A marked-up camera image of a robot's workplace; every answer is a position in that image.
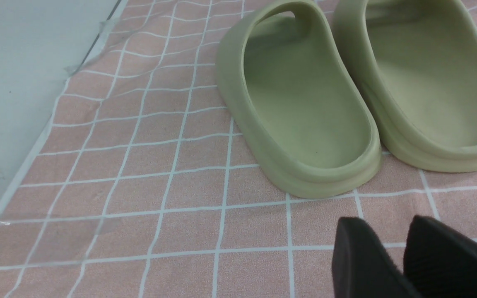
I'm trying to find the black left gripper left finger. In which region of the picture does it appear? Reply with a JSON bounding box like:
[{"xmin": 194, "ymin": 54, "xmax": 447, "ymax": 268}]
[{"xmin": 331, "ymin": 217, "xmax": 422, "ymax": 298}]

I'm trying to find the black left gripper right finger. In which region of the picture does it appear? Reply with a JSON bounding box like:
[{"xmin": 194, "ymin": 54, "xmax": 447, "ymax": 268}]
[{"xmin": 403, "ymin": 215, "xmax": 477, "ymax": 298}]

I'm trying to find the right green slide slipper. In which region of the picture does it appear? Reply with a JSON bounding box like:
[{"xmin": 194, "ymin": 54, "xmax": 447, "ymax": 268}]
[{"xmin": 332, "ymin": 0, "xmax": 477, "ymax": 172}]

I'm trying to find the green slide slipper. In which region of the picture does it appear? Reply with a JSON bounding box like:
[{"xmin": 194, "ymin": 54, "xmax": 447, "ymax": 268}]
[
  {"xmin": 215, "ymin": 0, "xmax": 382, "ymax": 199},
  {"xmin": 332, "ymin": 0, "xmax": 477, "ymax": 172}
]

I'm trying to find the left green slide slipper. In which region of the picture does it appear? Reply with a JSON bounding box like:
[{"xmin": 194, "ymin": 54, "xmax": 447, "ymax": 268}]
[{"xmin": 215, "ymin": 0, "xmax": 382, "ymax": 199}]

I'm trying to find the pink checkered tablecloth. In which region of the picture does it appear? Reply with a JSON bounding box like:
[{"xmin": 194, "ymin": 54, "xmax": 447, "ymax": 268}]
[{"xmin": 0, "ymin": 0, "xmax": 477, "ymax": 298}]

